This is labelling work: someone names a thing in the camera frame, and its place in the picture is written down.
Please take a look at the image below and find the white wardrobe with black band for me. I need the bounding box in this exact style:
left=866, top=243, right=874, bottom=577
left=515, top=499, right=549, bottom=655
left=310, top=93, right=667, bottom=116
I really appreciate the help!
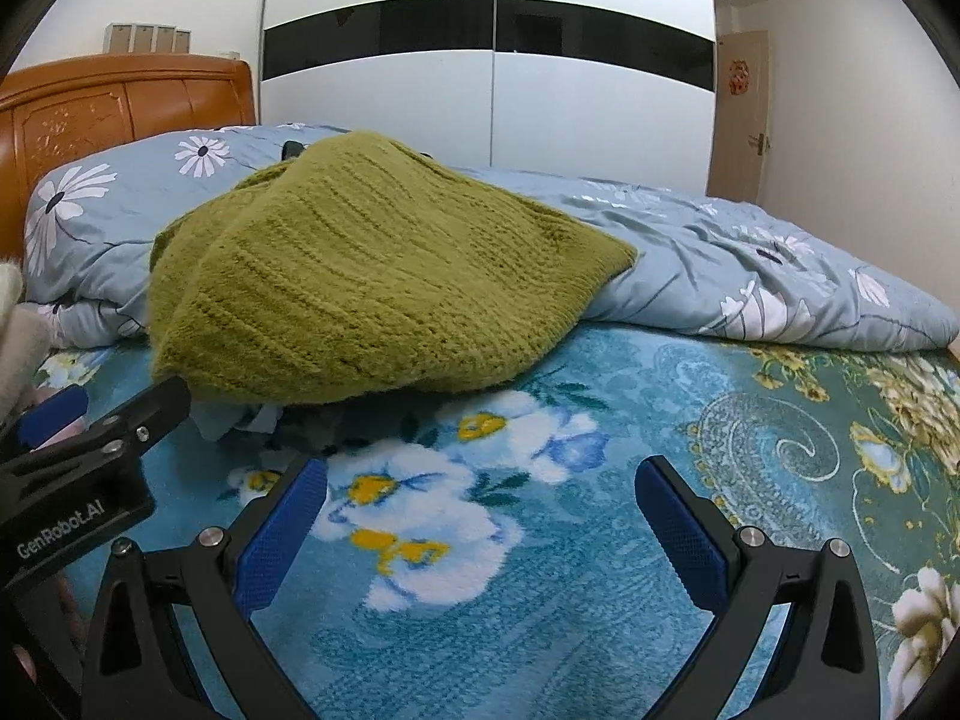
left=259, top=0, right=717, bottom=192

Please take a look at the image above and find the blue floral quilt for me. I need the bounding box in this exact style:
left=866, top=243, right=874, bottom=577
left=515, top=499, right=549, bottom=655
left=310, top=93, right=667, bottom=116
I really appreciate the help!
left=22, top=122, right=959, bottom=352

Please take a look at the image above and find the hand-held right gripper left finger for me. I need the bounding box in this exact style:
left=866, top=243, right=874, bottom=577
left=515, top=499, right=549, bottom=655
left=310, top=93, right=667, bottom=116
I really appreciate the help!
left=79, top=456, right=331, bottom=720

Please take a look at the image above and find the green knit sweater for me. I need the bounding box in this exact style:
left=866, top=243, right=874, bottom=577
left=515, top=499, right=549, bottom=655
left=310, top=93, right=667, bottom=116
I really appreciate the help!
left=148, top=131, right=640, bottom=402

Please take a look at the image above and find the white fluffy garment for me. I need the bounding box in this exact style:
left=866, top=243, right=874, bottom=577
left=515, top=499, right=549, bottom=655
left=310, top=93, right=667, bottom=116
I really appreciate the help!
left=0, top=259, right=50, bottom=421

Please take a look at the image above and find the beige door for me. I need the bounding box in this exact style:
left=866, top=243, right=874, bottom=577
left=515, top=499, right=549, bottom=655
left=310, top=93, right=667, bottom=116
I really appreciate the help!
left=706, top=30, right=772, bottom=205

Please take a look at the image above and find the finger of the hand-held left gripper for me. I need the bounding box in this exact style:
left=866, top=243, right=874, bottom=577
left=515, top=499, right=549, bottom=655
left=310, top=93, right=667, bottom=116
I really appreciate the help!
left=0, top=386, right=91, bottom=458
left=79, top=375, right=194, bottom=460

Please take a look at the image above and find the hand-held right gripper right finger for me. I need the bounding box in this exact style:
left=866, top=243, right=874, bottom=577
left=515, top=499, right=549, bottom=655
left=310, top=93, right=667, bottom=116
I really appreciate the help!
left=634, top=454, right=882, bottom=720

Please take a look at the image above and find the teal floral plush blanket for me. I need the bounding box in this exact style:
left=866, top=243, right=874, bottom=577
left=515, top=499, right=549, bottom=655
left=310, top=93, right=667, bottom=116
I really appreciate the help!
left=30, top=322, right=960, bottom=720

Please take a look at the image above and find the wooden headboard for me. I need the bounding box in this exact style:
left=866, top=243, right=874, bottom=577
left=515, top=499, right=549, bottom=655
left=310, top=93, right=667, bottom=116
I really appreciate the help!
left=0, top=54, right=257, bottom=263

